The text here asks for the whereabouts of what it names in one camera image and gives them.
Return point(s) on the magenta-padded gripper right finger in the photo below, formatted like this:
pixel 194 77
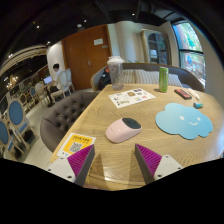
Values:
pixel 166 165

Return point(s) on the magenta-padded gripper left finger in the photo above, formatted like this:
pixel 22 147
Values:
pixel 63 166

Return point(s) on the pink computer mouse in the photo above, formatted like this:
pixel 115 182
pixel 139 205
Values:
pixel 120 131

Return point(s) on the blue cloud-shaped mouse pad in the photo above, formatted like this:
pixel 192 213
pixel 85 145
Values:
pixel 183 121

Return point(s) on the yellow code card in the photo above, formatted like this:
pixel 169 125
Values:
pixel 75 144

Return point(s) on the grey tufted armchair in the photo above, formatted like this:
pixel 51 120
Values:
pixel 65 115

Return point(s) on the small blue packet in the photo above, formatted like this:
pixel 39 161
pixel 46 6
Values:
pixel 198 105

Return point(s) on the group of blue-backed chairs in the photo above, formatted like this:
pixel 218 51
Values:
pixel 16 115

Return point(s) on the black and red box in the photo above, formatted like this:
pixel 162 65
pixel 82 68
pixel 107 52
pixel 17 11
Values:
pixel 182 94

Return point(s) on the white sticker sheet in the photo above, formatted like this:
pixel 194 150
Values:
pixel 131 97

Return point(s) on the white tube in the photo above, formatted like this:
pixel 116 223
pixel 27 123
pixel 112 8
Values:
pixel 194 94

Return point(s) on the white dining chair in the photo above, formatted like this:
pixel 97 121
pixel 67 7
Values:
pixel 64 83

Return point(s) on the striped cushion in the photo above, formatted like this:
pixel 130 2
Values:
pixel 146 77
pixel 174 80
pixel 128 76

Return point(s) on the green drink can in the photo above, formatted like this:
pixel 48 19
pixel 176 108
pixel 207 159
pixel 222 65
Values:
pixel 163 80

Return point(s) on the open laptop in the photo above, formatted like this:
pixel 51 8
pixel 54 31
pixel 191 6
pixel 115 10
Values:
pixel 48 80

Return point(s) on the brown curved bench sofa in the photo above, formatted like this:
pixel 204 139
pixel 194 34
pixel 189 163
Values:
pixel 186 77

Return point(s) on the person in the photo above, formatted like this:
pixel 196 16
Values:
pixel 56 75

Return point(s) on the black backpack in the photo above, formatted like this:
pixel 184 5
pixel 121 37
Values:
pixel 104 80

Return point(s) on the brown wooden door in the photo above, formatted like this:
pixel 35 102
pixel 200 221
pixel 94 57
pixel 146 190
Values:
pixel 81 66

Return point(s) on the clear plastic shaker bottle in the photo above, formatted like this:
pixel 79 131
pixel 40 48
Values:
pixel 116 75

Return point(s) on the dark-framed window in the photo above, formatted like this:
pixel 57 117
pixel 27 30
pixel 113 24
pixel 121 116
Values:
pixel 190 50

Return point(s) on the arched glass cabinet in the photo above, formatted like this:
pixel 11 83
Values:
pixel 156 46

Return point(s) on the white door sign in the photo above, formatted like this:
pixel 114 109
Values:
pixel 98 41

